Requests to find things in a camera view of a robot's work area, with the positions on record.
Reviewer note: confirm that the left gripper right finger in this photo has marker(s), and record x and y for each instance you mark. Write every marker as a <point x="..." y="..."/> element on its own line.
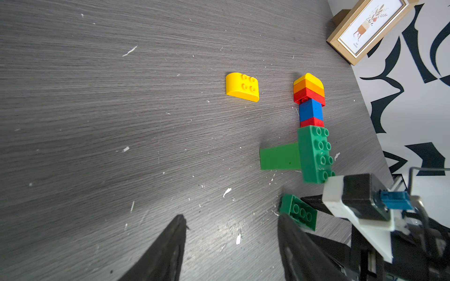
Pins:
<point x="301" y="258"/>

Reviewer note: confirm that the wooden framed picture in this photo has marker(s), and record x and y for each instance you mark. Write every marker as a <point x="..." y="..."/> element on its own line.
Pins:
<point x="366" y="25"/>

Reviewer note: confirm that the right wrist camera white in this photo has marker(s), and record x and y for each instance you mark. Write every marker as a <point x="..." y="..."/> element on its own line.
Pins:
<point x="373" y="210"/>

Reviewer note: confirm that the dark green long lego brick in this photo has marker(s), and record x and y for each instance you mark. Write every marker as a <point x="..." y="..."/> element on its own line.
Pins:
<point x="315" y="159"/>

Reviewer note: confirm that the orange lego brick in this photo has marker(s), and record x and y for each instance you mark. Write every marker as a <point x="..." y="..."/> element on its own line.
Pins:
<point x="306" y="84"/>

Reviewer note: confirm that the red square lego brick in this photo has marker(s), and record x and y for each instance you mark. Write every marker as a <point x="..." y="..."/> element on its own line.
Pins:
<point x="312" y="122"/>

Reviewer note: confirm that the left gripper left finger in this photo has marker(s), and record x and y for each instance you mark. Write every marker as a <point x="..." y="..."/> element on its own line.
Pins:
<point x="162" y="261"/>

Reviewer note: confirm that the light green square lego brick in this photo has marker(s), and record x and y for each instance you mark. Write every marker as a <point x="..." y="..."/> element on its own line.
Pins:
<point x="284" y="157"/>

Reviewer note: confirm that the dark green wide lego brick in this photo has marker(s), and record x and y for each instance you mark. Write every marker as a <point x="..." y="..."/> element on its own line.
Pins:
<point x="303" y="214"/>

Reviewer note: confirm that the red long lego brick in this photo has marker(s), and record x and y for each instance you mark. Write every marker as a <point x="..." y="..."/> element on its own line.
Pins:
<point x="306" y="94"/>

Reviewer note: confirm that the yellow curved lego brick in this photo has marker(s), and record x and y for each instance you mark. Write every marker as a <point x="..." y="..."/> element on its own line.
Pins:
<point x="242" y="86"/>
<point x="310" y="78"/>

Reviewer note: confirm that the blue square lego brick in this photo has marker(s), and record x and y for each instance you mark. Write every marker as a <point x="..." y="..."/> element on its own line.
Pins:
<point x="310" y="109"/>

